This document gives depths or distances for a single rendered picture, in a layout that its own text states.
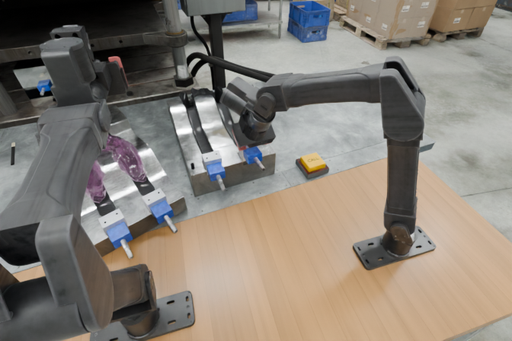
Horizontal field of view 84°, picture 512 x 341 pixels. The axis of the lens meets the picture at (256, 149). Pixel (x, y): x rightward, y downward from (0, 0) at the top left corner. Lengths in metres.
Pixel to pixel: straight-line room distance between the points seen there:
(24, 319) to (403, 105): 0.53
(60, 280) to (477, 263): 0.84
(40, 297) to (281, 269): 0.51
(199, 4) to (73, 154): 1.21
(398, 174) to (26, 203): 0.58
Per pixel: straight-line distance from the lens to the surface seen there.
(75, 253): 0.30
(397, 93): 0.51
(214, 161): 0.80
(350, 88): 0.54
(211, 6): 1.53
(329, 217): 0.83
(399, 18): 4.47
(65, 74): 0.50
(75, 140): 0.42
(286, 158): 0.98
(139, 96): 1.47
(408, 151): 0.59
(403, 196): 0.66
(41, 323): 0.35
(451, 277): 0.85
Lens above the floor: 1.44
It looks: 40 degrees down
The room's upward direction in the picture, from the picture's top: straight up
